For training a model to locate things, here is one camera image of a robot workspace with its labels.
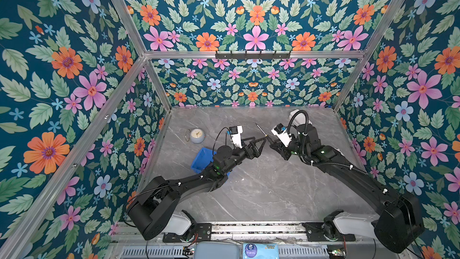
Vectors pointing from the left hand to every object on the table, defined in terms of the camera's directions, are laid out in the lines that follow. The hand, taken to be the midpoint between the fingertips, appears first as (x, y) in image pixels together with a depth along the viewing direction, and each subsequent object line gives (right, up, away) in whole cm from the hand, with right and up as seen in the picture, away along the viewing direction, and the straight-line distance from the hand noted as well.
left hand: (263, 136), depth 72 cm
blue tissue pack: (-2, -42, -6) cm, 43 cm away
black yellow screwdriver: (+2, 0, +5) cm, 6 cm away
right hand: (+5, -3, +8) cm, 10 cm away
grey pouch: (-19, -44, -4) cm, 48 cm away
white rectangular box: (+23, +12, +40) cm, 47 cm away
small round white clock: (-34, -2, +29) cm, 45 cm away
